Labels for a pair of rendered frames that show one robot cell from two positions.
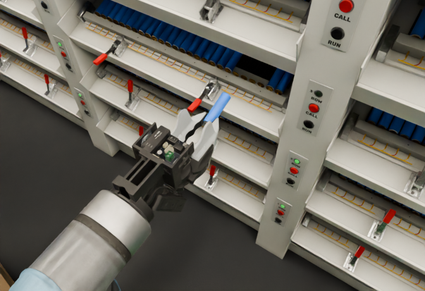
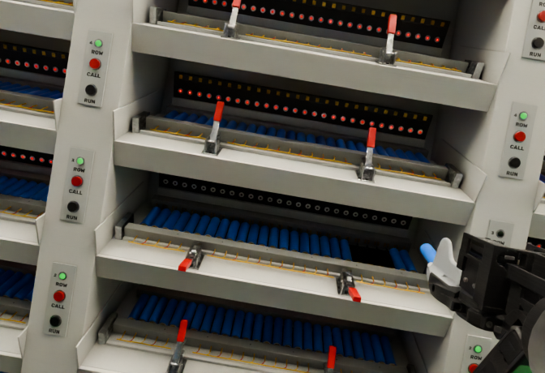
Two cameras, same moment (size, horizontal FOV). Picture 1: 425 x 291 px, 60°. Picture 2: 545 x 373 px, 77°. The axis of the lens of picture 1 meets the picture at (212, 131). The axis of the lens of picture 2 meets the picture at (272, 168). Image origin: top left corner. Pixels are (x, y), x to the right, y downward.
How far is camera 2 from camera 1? 61 cm
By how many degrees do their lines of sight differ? 56
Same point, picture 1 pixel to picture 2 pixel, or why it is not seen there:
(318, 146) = not seen: hidden behind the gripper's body
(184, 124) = (444, 263)
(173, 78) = (288, 281)
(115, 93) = (135, 361)
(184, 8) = (334, 174)
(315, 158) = not seen: hidden behind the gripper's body
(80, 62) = (88, 306)
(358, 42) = (530, 169)
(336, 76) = (515, 207)
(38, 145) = not seen: outside the picture
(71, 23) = (105, 235)
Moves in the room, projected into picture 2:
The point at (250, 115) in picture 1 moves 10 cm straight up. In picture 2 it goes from (405, 302) to (415, 246)
